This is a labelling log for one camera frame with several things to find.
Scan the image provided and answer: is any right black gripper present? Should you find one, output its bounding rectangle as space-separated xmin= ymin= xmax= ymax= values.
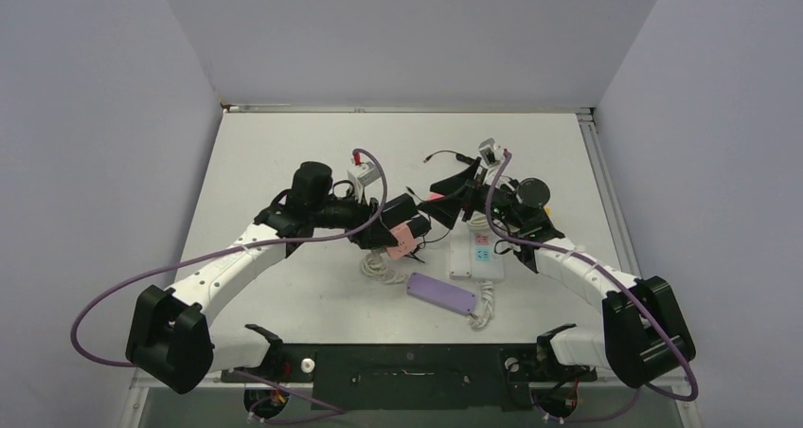
xmin=419 ymin=158 xmax=526 ymax=229

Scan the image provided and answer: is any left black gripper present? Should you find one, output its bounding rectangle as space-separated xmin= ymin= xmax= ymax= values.
xmin=310 ymin=184 xmax=396 ymax=248

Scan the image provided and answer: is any pink cube socket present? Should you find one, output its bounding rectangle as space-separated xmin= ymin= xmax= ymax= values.
xmin=426 ymin=192 xmax=444 ymax=202
xmin=385 ymin=223 xmax=418 ymax=260

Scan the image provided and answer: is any black plug adapter with cable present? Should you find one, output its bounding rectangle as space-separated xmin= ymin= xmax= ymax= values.
xmin=423 ymin=149 xmax=480 ymax=168

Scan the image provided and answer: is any small black plug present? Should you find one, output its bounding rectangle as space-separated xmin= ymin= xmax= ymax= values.
xmin=405 ymin=215 xmax=432 ymax=239

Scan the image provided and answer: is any white multi-socket power strip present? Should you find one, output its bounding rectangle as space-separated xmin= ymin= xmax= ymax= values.
xmin=468 ymin=214 xmax=505 ymax=282

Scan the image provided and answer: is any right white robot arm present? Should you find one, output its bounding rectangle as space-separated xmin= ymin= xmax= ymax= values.
xmin=419 ymin=161 xmax=696 ymax=388

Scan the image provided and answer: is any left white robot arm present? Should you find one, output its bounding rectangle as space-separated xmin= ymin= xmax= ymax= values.
xmin=125 ymin=161 xmax=387 ymax=394

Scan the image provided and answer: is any white flat power strip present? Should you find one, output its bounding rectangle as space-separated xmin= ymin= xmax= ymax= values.
xmin=448 ymin=223 xmax=473 ymax=280

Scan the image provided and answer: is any purple power strip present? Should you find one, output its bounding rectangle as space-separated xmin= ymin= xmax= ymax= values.
xmin=406 ymin=272 xmax=477 ymax=316

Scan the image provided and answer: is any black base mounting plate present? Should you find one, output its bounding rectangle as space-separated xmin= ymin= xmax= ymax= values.
xmin=222 ymin=343 xmax=598 ymax=411

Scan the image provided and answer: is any white cord of pink cube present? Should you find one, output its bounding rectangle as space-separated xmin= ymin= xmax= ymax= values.
xmin=358 ymin=252 xmax=409 ymax=287

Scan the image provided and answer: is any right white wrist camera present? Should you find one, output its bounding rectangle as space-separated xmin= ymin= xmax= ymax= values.
xmin=478 ymin=138 xmax=505 ymax=168

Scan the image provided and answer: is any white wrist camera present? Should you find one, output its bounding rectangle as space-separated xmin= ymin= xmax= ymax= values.
xmin=348 ymin=162 xmax=381 ymax=198
xmin=478 ymin=138 xmax=505 ymax=168

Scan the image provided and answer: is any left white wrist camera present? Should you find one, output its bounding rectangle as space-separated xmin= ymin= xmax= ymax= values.
xmin=348 ymin=162 xmax=381 ymax=198

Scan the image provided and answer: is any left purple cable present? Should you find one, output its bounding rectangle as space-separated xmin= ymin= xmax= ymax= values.
xmin=68 ymin=148 xmax=390 ymax=425

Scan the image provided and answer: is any purple cable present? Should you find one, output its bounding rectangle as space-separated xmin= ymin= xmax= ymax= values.
xmin=68 ymin=148 xmax=390 ymax=425
xmin=484 ymin=149 xmax=700 ymax=425

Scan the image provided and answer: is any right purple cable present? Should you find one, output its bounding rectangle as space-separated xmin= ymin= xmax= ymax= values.
xmin=484 ymin=149 xmax=700 ymax=425

